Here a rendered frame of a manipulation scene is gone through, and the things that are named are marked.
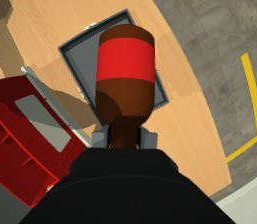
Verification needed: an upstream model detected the dark brown bottle with red label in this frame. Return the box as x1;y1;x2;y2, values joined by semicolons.
95;24;155;149

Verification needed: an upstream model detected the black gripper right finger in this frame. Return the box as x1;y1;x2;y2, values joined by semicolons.
137;126;158;149

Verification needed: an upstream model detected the grey rectangular tray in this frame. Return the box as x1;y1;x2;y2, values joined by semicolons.
57;8;170;127

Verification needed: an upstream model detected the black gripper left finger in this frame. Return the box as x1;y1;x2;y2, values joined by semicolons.
91;125;111;148

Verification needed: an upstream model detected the red divided crate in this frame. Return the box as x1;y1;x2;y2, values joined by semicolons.
0;75;88;208

